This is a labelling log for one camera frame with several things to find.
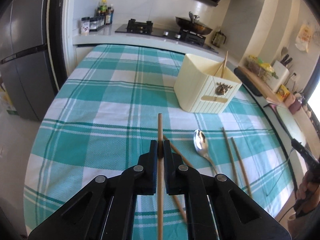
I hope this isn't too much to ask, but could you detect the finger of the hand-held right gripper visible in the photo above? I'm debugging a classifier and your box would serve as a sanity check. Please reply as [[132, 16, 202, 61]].
[[291, 139, 314, 162]]

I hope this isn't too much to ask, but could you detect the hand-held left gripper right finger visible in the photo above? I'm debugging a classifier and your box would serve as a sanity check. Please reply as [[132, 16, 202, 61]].
[[162, 139, 292, 240]]

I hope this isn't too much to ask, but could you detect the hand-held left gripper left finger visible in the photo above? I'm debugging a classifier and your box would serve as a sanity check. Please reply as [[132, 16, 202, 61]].
[[27, 140, 159, 240]]

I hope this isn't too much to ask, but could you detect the wooden chopstick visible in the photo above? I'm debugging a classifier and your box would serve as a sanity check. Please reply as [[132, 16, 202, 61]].
[[221, 127, 238, 185], [220, 51, 229, 78], [156, 113, 164, 240], [163, 135, 195, 223], [230, 137, 253, 198], [212, 59, 225, 76]]

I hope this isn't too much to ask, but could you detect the metal spoon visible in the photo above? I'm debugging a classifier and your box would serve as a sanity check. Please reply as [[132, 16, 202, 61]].
[[193, 129, 219, 175]]

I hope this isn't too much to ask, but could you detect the cream utensil holder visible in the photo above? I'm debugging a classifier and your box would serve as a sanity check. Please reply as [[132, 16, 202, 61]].
[[174, 53, 242, 114]]

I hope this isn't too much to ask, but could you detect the person's right hand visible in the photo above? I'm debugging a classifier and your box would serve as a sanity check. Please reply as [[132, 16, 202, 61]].
[[296, 174, 314, 213]]

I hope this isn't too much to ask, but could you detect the pale green plastic board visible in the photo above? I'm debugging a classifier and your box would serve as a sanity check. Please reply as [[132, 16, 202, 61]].
[[275, 105, 307, 148]]

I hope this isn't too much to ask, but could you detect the purple cup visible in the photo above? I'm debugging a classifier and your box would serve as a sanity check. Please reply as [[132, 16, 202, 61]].
[[290, 98, 304, 114]]

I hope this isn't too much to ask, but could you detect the yellow seasoning packet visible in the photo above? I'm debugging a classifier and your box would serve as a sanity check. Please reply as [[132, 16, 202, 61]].
[[276, 84, 290, 102]]

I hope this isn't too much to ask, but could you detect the teal checked tablecloth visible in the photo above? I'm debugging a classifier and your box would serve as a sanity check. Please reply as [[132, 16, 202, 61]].
[[24, 44, 300, 240]]

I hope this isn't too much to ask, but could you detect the wooden cutting board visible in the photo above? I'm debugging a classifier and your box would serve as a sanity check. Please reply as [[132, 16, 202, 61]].
[[237, 66, 282, 105]]

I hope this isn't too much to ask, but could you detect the white knife block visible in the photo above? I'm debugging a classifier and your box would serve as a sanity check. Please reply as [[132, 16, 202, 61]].
[[271, 60, 290, 93]]

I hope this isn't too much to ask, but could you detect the black rolling pin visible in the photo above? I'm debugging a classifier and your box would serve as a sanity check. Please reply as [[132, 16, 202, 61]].
[[234, 68, 263, 97]]

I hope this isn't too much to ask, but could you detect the yellow green plastic bag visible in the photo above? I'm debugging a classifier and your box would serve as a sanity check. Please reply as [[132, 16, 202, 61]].
[[250, 56, 278, 79]]

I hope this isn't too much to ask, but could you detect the white hanging plastic bag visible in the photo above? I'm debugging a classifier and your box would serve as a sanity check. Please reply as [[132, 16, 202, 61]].
[[295, 24, 314, 53]]

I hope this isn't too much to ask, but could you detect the black gas stove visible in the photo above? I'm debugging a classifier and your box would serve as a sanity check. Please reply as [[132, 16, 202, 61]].
[[115, 19, 219, 53]]

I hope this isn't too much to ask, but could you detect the white kitchen counter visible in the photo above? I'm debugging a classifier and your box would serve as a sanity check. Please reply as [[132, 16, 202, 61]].
[[72, 22, 240, 65]]

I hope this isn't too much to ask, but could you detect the glass pitcher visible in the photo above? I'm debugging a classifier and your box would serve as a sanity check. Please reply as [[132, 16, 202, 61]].
[[212, 30, 227, 47]]

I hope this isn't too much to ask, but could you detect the dark wok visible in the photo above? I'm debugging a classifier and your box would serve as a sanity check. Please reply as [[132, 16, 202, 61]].
[[175, 17, 213, 36]]

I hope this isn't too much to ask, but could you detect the glass wok lid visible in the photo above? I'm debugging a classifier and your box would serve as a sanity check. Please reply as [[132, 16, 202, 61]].
[[176, 12, 212, 30]]

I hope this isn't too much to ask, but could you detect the row of spice bottles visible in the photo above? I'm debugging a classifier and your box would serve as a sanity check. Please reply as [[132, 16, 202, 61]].
[[89, 16, 105, 32]]

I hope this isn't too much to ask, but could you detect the yellow cardboard box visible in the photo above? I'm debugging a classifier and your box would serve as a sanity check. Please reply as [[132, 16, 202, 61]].
[[0, 80, 18, 115]]

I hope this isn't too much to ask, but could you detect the grey refrigerator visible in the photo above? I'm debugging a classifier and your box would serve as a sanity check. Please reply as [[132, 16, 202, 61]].
[[0, 0, 60, 122]]

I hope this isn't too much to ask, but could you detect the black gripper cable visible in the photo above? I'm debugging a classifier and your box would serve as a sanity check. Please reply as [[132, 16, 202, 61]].
[[274, 150, 300, 222]]

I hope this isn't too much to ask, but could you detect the wire basket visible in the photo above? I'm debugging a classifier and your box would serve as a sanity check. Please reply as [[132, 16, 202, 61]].
[[245, 56, 275, 80]]

